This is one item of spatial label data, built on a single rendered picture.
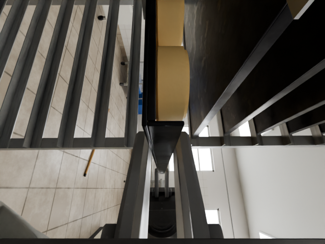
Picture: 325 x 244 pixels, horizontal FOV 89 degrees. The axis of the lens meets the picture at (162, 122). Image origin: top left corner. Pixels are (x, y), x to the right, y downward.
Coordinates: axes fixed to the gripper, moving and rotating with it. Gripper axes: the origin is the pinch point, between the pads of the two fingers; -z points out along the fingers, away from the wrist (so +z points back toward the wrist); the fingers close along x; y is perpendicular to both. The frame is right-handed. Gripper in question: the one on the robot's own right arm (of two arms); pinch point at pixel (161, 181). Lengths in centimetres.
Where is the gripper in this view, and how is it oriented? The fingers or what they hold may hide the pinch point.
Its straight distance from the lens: 41.5
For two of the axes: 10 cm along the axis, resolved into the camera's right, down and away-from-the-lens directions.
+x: 10.0, 0.0, 0.1
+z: 0.0, 9.8, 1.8
